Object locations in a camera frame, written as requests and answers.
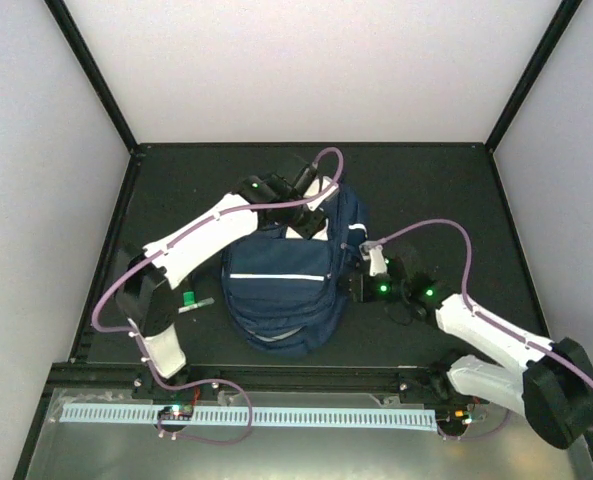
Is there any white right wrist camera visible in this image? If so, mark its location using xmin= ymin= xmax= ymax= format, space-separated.
xmin=359 ymin=241 xmax=388 ymax=277

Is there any navy blue student backpack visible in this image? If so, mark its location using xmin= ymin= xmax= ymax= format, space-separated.
xmin=221 ymin=184 xmax=368 ymax=357

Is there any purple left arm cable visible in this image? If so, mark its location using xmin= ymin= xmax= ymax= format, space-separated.
xmin=90 ymin=147 xmax=346 ymax=335

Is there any white green pen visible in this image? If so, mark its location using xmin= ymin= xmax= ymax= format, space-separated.
xmin=178 ymin=298 xmax=215 ymax=314

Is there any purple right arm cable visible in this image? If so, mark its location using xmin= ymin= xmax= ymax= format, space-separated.
xmin=375 ymin=218 xmax=593 ymax=432

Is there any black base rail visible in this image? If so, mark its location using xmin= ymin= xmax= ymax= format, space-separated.
xmin=44 ymin=363 xmax=456 ymax=404

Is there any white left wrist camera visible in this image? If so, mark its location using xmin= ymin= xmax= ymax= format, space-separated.
xmin=303 ymin=176 xmax=339 ymax=211

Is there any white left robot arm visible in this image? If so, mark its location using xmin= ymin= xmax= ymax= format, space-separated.
xmin=109 ymin=169 xmax=338 ymax=379

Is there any green capped marker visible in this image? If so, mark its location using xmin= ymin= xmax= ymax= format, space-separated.
xmin=183 ymin=291 xmax=196 ymax=306

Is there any white slotted cable duct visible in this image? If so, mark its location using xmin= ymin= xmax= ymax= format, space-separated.
xmin=59 ymin=403 xmax=437 ymax=432

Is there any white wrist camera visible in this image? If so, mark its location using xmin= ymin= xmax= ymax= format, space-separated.
xmin=303 ymin=176 xmax=339 ymax=211
xmin=359 ymin=241 xmax=388 ymax=277

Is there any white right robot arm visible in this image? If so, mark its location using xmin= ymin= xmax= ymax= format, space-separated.
xmin=346 ymin=257 xmax=593 ymax=449

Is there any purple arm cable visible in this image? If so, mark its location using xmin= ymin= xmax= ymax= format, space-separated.
xmin=375 ymin=218 xmax=593 ymax=432
xmin=90 ymin=147 xmax=346 ymax=335

